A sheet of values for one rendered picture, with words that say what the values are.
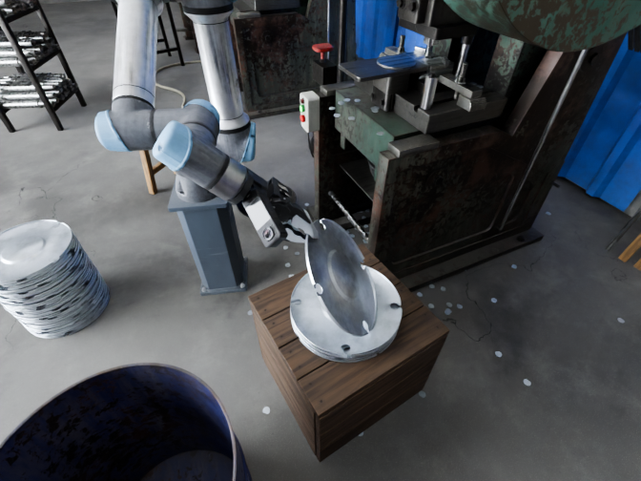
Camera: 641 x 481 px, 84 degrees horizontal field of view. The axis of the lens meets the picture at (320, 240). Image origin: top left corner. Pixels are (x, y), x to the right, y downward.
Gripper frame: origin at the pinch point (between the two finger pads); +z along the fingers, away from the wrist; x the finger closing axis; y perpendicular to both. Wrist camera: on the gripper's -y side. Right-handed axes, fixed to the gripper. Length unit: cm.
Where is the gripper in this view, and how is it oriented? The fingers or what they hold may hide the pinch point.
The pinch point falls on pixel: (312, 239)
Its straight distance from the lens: 78.0
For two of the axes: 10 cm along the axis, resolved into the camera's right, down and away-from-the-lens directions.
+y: -1.3, -6.9, 7.1
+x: -7.0, 5.7, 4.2
